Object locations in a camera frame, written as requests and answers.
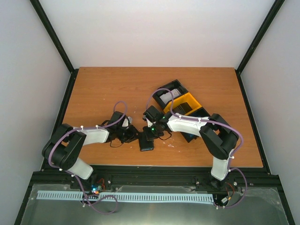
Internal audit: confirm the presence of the black leather card holder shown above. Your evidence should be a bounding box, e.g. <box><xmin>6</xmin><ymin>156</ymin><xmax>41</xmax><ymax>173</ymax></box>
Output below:
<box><xmin>138</xmin><ymin>132</ymin><xmax>154</xmax><ymax>152</ymax></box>

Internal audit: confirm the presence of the black bin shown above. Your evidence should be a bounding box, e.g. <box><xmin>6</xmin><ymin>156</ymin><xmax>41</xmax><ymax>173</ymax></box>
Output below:
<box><xmin>181</xmin><ymin>107</ymin><xmax>210</xmax><ymax>143</ymax></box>
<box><xmin>152</xmin><ymin>79</ymin><xmax>188</xmax><ymax>109</ymax></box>

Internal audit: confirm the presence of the black cards stack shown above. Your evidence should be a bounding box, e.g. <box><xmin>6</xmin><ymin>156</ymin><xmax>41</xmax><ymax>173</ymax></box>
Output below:
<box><xmin>173</xmin><ymin>102</ymin><xmax>192</xmax><ymax>115</ymax></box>

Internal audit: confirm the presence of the green led circuit board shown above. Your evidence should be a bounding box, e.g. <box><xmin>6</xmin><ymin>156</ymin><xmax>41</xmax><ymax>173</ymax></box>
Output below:
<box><xmin>91</xmin><ymin>183</ymin><xmax>105</xmax><ymax>194</ymax></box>

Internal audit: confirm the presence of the black frame post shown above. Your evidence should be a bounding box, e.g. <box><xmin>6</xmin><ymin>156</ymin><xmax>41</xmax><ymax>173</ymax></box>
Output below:
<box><xmin>29</xmin><ymin>0</ymin><xmax>79</xmax><ymax>73</ymax></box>
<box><xmin>236</xmin><ymin>0</ymin><xmax>286</xmax><ymax>73</ymax></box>

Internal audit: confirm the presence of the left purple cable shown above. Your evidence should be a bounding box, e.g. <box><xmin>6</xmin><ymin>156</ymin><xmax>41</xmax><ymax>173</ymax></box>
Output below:
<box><xmin>48</xmin><ymin>101</ymin><xmax>128</xmax><ymax>175</ymax></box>

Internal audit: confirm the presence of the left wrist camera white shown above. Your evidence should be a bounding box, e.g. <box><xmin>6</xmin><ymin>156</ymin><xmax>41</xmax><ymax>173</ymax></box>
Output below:
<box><xmin>122</xmin><ymin>116</ymin><xmax>132</xmax><ymax>128</ymax></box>

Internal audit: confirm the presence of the right black frame post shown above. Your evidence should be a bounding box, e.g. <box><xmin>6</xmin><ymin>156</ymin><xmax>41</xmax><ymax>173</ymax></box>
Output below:
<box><xmin>236</xmin><ymin>0</ymin><xmax>286</xmax><ymax>73</ymax></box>

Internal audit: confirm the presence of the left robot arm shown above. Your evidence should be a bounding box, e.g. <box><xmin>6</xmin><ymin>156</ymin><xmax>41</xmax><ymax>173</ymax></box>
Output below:
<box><xmin>42</xmin><ymin>111</ymin><xmax>139</xmax><ymax>189</ymax></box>

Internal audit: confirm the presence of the white cards stack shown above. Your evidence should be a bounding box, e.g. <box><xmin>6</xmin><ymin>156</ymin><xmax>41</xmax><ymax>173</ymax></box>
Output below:
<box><xmin>160</xmin><ymin>89</ymin><xmax>181</xmax><ymax>104</ymax></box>

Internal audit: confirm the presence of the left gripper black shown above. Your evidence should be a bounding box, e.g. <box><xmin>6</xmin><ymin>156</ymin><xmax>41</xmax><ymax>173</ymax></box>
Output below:
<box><xmin>117</xmin><ymin>125</ymin><xmax>142</xmax><ymax>144</ymax></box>

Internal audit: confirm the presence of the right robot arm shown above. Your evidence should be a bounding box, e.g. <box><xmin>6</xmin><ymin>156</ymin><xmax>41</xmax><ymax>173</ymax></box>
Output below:
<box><xmin>143</xmin><ymin>106</ymin><xmax>244</xmax><ymax>182</ymax></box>

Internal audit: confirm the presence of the light blue cable duct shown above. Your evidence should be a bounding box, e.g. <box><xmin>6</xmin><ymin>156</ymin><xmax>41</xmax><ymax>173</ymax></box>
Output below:
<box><xmin>36</xmin><ymin>190</ymin><xmax>214</xmax><ymax>204</ymax></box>

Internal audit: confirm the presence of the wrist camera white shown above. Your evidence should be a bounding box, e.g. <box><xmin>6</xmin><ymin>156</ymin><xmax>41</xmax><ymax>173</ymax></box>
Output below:
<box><xmin>122</xmin><ymin>116</ymin><xmax>132</xmax><ymax>128</ymax></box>
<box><xmin>142</xmin><ymin>115</ymin><xmax>153</xmax><ymax>128</ymax></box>

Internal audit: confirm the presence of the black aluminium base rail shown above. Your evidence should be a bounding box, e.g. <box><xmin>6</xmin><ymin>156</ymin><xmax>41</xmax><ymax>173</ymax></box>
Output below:
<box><xmin>29</xmin><ymin>165</ymin><xmax>283</xmax><ymax>191</ymax></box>

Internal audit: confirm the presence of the left black frame post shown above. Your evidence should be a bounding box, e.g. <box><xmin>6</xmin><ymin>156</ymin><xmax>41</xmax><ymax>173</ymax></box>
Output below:
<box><xmin>29</xmin><ymin>0</ymin><xmax>79</xmax><ymax>73</ymax></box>

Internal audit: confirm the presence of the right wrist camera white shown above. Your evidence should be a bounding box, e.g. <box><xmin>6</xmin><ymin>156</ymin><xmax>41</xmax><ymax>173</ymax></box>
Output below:
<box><xmin>142</xmin><ymin>115</ymin><xmax>153</xmax><ymax>128</ymax></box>

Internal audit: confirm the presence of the blue cards stack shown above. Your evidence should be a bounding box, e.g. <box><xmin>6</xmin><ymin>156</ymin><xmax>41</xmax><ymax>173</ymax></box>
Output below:
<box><xmin>189</xmin><ymin>135</ymin><xmax>197</xmax><ymax>140</ymax></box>

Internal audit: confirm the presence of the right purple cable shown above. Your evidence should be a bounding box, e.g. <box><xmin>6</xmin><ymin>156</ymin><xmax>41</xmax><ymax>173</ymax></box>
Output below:
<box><xmin>146</xmin><ymin>88</ymin><xmax>248</xmax><ymax>208</ymax></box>

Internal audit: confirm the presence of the yellow bin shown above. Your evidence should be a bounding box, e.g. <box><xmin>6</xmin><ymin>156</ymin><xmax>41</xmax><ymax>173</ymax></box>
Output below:
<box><xmin>160</xmin><ymin>92</ymin><xmax>202</xmax><ymax>115</ymax></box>

